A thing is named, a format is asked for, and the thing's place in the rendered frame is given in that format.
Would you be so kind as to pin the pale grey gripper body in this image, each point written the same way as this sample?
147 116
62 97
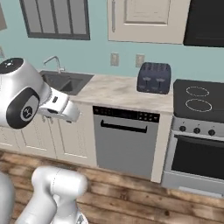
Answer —
65 110

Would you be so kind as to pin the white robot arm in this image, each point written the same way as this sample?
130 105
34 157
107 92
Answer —
20 87

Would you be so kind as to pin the cream lower cupboard door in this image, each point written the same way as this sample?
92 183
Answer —
73 140
8 137
35 137

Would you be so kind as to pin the cream cupboard door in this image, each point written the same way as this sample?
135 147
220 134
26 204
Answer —
35 137
148 29
8 137
73 140

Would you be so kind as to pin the dark grey sink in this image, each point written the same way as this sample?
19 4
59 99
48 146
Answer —
65 81

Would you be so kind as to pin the silver tap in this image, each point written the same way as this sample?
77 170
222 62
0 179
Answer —
57 61

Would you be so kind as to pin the silver dishwasher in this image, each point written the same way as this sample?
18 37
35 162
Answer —
125 145

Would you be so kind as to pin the dark framed window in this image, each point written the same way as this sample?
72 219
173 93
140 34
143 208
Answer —
55 17

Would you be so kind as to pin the dark blue toaster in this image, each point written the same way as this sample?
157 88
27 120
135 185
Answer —
154 78

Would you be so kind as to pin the black oven knob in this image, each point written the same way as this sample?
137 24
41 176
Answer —
182 128
211 132
197 130

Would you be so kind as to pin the cream upper cupboard door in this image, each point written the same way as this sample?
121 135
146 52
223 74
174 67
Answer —
148 29

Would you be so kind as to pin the black hob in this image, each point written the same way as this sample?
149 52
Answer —
199 100

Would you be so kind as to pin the silver oven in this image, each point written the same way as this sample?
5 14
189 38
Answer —
195 163

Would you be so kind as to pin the black upper appliance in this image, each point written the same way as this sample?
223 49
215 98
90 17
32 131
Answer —
205 23

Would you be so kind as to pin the beige wall outlet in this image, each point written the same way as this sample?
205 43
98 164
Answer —
140 60
114 59

